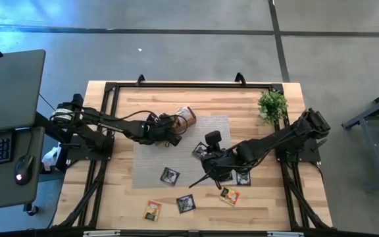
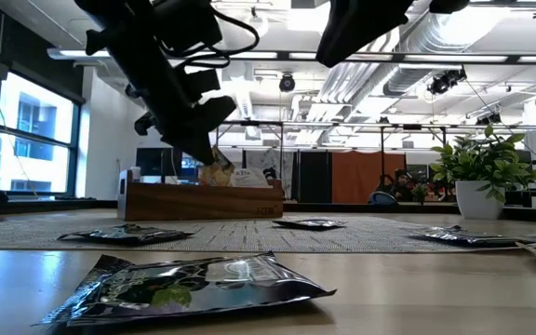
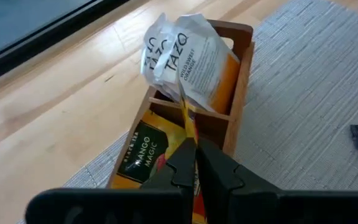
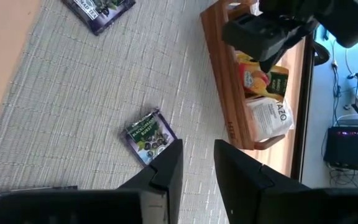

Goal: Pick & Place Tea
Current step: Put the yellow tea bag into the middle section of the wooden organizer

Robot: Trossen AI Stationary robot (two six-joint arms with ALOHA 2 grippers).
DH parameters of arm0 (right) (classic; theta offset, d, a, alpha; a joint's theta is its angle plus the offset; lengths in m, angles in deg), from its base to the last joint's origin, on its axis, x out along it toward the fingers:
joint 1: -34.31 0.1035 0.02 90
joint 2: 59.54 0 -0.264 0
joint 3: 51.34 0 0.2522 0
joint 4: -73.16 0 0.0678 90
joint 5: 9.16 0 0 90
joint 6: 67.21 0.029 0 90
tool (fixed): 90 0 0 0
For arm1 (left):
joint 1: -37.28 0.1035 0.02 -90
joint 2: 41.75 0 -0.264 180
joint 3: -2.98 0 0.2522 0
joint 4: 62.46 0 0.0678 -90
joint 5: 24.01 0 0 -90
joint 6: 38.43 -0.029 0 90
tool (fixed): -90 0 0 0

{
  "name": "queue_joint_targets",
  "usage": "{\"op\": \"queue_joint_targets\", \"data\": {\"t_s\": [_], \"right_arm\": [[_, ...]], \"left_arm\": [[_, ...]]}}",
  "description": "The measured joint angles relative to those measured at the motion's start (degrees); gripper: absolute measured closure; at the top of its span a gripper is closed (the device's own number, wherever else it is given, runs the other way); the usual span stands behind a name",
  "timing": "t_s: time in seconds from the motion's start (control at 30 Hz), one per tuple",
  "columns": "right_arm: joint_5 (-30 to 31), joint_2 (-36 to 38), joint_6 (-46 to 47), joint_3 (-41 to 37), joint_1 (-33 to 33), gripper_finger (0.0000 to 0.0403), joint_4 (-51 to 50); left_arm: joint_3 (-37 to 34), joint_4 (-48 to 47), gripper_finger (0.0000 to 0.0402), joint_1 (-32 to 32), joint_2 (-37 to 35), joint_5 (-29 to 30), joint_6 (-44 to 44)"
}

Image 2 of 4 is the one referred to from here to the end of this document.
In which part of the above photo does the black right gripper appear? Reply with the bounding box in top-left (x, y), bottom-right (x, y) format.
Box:
top-left (315, 0), bottom-right (416, 69)

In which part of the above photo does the white orange tea packet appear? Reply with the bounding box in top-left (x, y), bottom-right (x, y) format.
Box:
top-left (229, 167), bottom-right (272, 189)

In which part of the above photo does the wooden three-compartment box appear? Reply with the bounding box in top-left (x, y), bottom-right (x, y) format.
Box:
top-left (117, 169), bottom-right (286, 222)

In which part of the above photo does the black ceiling-mounted camera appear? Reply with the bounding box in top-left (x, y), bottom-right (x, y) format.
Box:
top-left (425, 67), bottom-right (468, 97)

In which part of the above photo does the person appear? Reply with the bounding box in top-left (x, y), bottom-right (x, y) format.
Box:
top-left (379, 168), bottom-right (418, 204)

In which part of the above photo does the black metal workstation frame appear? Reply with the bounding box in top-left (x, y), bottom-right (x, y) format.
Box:
top-left (214, 119), bottom-right (536, 154)

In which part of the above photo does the black computer monitor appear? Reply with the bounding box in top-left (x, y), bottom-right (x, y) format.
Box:
top-left (135, 147), bottom-right (184, 183)

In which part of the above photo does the silver ceiling air duct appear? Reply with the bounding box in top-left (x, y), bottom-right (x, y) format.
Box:
top-left (318, 11), bottom-right (497, 106)

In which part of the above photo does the grey woven placemat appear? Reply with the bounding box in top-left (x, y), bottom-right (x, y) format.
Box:
top-left (0, 214), bottom-right (536, 255)

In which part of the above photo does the small distant potted plant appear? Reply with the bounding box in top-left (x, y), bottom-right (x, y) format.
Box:
top-left (410, 182), bottom-right (430, 206)

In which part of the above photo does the black overhead camera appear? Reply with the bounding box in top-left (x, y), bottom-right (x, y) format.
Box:
top-left (278, 73), bottom-right (297, 94)

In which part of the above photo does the green potted plant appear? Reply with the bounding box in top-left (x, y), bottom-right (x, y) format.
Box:
top-left (429, 123), bottom-right (536, 221)

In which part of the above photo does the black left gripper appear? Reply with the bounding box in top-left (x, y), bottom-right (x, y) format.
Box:
top-left (73, 0), bottom-right (238, 166)

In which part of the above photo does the orange partition curtain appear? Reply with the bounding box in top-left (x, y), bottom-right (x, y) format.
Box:
top-left (330, 151), bottom-right (408, 205)

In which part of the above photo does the black partition panel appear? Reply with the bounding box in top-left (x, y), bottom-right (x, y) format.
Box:
top-left (297, 150), bottom-right (333, 205)

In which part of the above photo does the grey chair back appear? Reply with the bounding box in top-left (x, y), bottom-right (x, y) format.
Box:
top-left (367, 190), bottom-right (398, 206)

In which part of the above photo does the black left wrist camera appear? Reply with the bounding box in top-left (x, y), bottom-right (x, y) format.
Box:
top-left (154, 0), bottom-right (225, 53)

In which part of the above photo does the large office window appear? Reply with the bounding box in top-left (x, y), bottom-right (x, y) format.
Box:
top-left (0, 69), bottom-right (86, 199)

